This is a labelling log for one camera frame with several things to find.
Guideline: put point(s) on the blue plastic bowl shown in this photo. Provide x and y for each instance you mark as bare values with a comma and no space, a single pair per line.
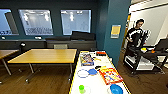
116,89

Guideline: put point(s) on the white gaming table yellow rim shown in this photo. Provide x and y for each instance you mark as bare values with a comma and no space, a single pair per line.
96,80

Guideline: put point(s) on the dark long bench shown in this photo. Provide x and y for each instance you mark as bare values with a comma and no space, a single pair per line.
76,44

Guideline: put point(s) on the black flat screen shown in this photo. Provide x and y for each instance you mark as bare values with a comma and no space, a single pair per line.
83,36

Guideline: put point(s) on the blue board game box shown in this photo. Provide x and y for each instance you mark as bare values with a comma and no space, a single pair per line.
87,59

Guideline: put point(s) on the red orange flat item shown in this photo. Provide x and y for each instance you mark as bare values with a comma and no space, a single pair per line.
101,53

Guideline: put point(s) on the small yellow item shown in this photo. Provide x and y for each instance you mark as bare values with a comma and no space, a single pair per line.
98,59

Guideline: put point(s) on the grey chair back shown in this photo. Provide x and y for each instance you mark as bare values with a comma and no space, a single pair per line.
60,46

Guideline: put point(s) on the blue round disc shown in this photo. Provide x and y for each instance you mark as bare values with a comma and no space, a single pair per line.
92,71

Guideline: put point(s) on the white plate with blue rim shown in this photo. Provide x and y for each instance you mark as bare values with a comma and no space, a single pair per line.
78,73

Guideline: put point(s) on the glass window pane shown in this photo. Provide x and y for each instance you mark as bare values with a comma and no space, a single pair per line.
36,21
8,21
76,21

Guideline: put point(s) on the large wooden table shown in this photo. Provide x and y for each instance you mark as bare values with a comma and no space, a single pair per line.
43,56

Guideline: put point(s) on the small white item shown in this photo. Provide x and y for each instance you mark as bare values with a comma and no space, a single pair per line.
38,37

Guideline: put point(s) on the person in black clothes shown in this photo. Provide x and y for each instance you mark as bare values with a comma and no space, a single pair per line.
135,33

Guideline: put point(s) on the black wheeled cart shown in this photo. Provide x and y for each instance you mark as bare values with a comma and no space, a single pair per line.
140,61

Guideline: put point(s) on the black round object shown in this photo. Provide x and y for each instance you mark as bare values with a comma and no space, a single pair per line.
22,46

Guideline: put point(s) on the small wooden table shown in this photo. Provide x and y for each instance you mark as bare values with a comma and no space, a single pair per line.
6,52

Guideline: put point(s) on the black cart monitor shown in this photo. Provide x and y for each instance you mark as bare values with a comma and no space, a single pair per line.
162,44

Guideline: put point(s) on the yellow wall poster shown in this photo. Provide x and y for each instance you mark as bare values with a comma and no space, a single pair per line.
115,31

